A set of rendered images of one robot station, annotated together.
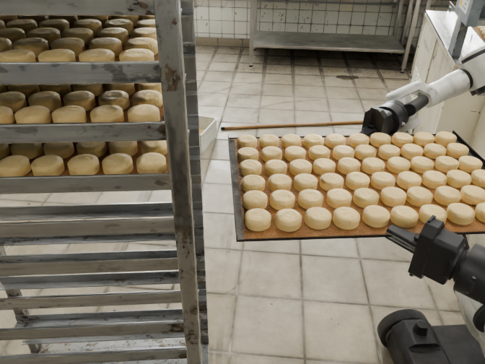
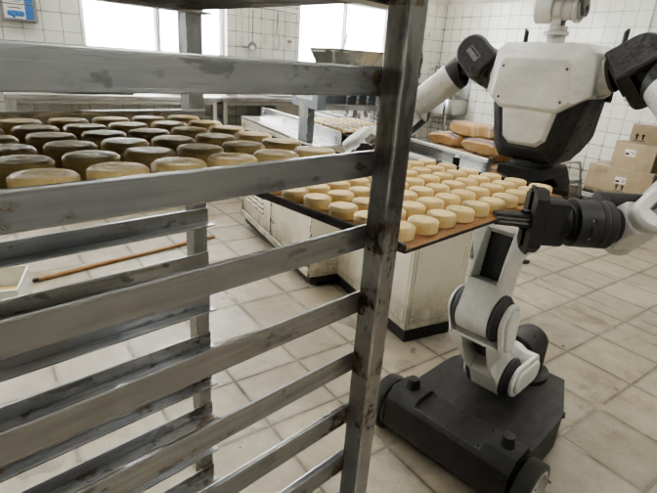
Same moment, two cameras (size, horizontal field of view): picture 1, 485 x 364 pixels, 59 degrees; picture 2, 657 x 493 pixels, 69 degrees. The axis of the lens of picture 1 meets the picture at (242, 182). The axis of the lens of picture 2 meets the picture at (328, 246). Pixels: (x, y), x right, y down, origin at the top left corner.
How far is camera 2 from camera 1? 0.61 m
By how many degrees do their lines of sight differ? 38
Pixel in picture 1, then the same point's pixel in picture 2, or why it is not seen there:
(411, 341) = (414, 399)
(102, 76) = not seen: outside the picture
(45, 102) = not seen: hidden behind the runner
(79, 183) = (272, 174)
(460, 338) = (439, 380)
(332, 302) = (301, 413)
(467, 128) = not seen: hidden behind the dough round
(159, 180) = (360, 161)
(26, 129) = (217, 66)
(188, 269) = (386, 295)
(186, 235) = (393, 239)
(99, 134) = (311, 82)
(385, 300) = (346, 387)
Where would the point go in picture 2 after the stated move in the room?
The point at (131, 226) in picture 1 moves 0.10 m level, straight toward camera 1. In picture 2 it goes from (319, 248) to (401, 272)
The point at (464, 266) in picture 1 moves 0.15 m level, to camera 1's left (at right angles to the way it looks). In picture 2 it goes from (584, 214) to (542, 227)
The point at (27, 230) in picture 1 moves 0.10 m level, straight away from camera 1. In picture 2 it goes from (176, 290) to (82, 269)
